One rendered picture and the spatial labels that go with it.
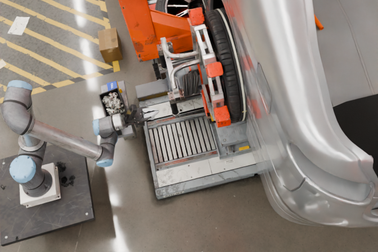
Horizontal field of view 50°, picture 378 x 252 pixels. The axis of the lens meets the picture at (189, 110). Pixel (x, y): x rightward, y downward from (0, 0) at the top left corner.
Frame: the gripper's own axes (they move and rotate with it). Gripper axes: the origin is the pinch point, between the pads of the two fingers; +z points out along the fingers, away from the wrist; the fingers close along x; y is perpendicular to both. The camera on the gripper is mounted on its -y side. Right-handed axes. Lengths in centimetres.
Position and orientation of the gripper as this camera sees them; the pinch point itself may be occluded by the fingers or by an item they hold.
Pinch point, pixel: (156, 111)
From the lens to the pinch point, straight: 227.4
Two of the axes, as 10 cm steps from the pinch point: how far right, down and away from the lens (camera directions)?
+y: 0.9, 4.9, 8.7
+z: 9.7, -2.4, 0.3
